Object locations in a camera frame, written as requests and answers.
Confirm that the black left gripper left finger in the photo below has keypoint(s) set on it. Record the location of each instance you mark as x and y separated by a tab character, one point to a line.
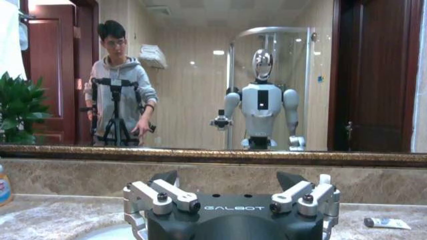
156	190

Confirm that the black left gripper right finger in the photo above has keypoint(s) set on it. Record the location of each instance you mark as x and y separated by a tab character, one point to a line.
311	193

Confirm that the white sink basin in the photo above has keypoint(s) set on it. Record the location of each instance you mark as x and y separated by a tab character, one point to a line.
109	232

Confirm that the white squeeze tube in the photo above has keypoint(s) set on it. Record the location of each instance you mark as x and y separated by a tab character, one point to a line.
388	222

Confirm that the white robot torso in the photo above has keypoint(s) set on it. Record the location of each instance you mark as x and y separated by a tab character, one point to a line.
262	115

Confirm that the black teleoperation rig on tripod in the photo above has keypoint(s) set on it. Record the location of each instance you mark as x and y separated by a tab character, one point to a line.
115	100

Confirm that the orange soap bottle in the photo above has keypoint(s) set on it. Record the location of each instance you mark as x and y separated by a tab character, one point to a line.
4	187

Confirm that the blue sticker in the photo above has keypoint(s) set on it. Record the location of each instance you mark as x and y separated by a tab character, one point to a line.
320	78

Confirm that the green leafy plant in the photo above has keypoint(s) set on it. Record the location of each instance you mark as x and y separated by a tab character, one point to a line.
20	105

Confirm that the person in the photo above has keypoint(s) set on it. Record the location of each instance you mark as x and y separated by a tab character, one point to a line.
115	50

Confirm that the white hanging towel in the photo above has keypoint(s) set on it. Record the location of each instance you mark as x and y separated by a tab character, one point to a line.
9	37

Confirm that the gold framed wall mirror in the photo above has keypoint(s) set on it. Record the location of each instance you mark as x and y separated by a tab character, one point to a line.
200	153

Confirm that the wall switch plate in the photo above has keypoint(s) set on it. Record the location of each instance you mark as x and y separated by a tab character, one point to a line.
79	83

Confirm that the glass shower enclosure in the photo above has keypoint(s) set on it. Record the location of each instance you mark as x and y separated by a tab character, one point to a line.
300	62

